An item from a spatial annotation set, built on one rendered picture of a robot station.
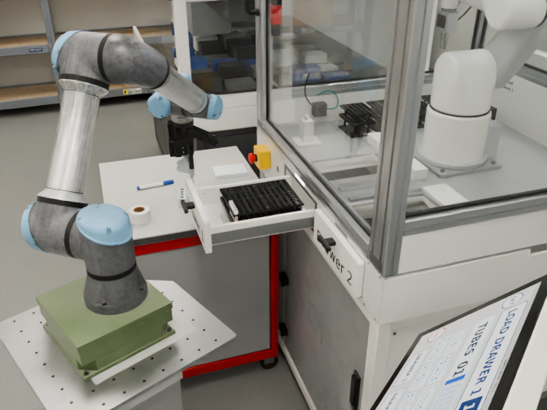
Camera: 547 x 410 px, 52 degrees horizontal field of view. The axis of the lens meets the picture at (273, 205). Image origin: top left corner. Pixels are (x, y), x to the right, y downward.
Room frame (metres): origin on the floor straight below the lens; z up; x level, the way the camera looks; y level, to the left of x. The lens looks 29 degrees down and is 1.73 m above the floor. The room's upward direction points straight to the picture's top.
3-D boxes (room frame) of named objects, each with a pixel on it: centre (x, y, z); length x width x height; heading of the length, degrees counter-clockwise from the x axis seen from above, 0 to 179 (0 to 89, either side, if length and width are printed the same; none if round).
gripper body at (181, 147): (1.76, 0.31, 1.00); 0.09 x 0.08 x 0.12; 97
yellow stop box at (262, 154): (1.88, 0.04, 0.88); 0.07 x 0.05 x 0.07; 18
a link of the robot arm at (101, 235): (1.10, 0.39, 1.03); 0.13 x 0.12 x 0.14; 71
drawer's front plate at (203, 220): (1.47, 0.23, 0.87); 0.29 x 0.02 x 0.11; 18
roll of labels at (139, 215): (1.62, 0.45, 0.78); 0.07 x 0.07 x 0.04
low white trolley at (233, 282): (1.87, 0.34, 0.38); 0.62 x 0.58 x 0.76; 18
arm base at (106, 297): (1.10, 0.39, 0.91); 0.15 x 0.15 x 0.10
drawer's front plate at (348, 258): (1.27, -0.17, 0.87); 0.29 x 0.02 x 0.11; 18
